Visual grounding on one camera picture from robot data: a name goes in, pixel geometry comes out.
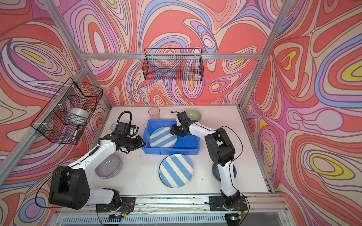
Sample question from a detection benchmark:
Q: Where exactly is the dark blue bowl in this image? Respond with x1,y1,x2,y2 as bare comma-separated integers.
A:
212,163,237,182

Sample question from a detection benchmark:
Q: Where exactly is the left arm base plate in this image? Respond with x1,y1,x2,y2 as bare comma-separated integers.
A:
96,197,136,214

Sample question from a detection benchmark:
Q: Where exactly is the blue plastic bin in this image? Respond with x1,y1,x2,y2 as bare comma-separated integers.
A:
142,120,200,155

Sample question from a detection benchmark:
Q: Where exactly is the blue-grey translucent cup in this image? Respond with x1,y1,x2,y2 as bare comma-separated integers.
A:
111,122,117,132

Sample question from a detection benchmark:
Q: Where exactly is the grey lilac bowl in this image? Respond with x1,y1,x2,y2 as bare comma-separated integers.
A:
95,153,122,179

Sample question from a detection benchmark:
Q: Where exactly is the black wire basket on left wall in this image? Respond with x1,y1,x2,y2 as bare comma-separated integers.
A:
31,78,103,145

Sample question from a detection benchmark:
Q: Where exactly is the black marker pen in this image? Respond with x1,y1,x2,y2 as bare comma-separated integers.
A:
72,126,79,142

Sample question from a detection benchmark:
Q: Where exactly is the aluminium front rail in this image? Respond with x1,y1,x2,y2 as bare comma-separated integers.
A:
56,193,289,215

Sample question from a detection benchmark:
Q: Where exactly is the black wire basket on back wall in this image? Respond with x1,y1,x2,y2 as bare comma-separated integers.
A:
142,48,204,81

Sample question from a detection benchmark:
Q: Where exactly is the white tape roll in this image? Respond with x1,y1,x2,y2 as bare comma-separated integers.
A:
66,107,89,126

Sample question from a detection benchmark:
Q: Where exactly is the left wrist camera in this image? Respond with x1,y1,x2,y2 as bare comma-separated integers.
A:
114,122,131,137

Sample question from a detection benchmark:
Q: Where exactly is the large blue striped plate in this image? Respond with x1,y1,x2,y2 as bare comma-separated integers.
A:
158,153,194,188

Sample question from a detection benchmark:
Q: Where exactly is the pink translucent cup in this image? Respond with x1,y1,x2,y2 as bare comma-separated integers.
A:
148,107,160,120

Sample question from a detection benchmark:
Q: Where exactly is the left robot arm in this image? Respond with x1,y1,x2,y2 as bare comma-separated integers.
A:
49,134,146,211

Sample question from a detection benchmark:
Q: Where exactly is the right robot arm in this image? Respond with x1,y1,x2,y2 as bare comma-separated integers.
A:
170,111,240,209

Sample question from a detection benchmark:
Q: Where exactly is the small blue striped plate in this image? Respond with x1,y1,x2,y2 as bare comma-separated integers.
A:
149,127,178,148

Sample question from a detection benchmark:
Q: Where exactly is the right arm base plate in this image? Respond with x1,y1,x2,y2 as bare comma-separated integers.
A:
205,196,248,212

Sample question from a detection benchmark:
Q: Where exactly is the light green bowl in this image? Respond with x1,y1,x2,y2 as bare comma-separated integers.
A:
185,108,202,121

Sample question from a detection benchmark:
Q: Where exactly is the black wire basket on wall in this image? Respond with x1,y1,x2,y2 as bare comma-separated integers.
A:
31,78,103,145
142,48,204,81

